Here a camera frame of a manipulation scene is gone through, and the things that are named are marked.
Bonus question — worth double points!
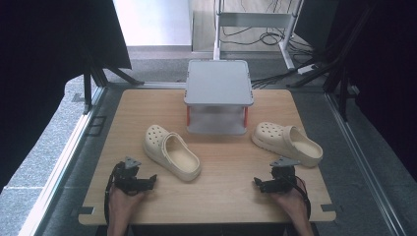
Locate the black curtain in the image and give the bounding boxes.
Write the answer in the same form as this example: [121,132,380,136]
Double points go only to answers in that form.
[0,0,133,195]
[293,0,417,183]

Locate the aluminium frame rail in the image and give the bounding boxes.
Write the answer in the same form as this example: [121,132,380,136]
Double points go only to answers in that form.
[18,86,109,236]
[324,91,407,236]

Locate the black floor cables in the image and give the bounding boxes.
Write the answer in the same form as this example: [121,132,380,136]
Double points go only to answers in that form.
[219,0,328,90]

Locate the person's right hand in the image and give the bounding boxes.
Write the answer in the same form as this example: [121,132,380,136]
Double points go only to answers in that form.
[268,182,311,221]

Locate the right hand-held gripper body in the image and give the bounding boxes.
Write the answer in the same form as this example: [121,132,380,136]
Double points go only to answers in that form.
[267,156,298,194]

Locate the person's left hand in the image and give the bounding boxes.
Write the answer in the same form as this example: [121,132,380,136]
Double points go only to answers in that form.
[107,186,146,222]

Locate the white power strip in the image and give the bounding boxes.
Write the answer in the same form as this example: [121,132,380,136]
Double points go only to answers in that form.
[296,63,319,75]

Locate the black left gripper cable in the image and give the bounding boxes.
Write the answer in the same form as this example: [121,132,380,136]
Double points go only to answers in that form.
[103,162,123,227]

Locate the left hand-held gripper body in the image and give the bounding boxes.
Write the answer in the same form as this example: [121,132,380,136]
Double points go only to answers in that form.
[112,156,146,197]

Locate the white metal stand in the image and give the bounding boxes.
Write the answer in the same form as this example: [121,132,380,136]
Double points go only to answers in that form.
[212,0,305,71]

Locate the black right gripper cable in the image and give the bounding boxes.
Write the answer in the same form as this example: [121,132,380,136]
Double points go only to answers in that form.
[293,175,313,221]

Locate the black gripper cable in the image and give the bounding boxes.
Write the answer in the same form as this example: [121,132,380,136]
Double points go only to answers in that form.
[103,162,123,227]
[293,175,313,221]

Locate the grey two-tier shoe rack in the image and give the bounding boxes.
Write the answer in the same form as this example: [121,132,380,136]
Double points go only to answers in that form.
[183,59,255,136]

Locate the black stand legs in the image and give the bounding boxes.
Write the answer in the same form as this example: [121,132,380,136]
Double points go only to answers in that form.
[286,6,378,122]
[82,45,146,116]

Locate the cream clog shoe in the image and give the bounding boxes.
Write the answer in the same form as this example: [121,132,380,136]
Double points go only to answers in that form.
[251,121,325,168]
[143,124,203,183]

